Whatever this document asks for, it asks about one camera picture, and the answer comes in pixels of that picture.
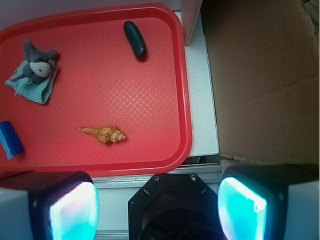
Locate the orange spiral seashell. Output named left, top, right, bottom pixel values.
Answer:
left=78, top=125, right=127, bottom=145

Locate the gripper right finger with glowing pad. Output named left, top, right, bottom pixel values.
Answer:
left=218, top=163, right=320, bottom=240

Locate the red plastic tray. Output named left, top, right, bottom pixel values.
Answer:
left=0, top=4, right=192, bottom=177

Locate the blue sponge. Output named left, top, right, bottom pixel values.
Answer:
left=0, top=121, right=25, bottom=160

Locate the dark green oblong stone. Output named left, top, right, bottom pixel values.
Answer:
left=123, top=21, right=147, bottom=59

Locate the grey plush elephant toy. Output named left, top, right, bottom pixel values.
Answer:
left=10, top=39, right=58, bottom=84

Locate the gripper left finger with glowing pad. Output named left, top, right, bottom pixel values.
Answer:
left=0, top=171, right=99, bottom=240

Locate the light blue knitted cloth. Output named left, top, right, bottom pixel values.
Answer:
left=5, top=60, right=59, bottom=104

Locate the black octagonal camera mount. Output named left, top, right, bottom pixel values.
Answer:
left=128, top=173, right=224, bottom=240

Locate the brown cardboard box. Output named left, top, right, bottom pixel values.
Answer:
left=201, top=0, right=320, bottom=164

